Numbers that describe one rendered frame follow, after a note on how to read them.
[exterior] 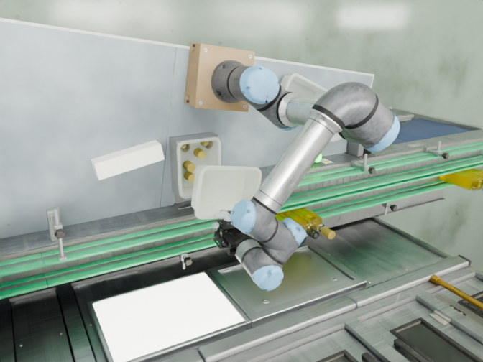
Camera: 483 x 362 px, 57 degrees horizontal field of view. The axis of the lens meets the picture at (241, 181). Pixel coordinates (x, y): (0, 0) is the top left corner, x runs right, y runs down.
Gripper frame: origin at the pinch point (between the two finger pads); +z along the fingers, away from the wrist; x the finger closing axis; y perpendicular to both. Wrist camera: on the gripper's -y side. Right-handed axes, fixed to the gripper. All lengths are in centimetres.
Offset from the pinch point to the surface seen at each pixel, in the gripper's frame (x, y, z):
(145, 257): 23.6, 20.1, 12.9
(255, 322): 24.8, -4.1, -25.2
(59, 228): 8, 49, 12
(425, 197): 13, -129, 22
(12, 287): 30, 61, 14
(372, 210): 17, -93, 21
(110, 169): -2.6, 30.4, 30.1
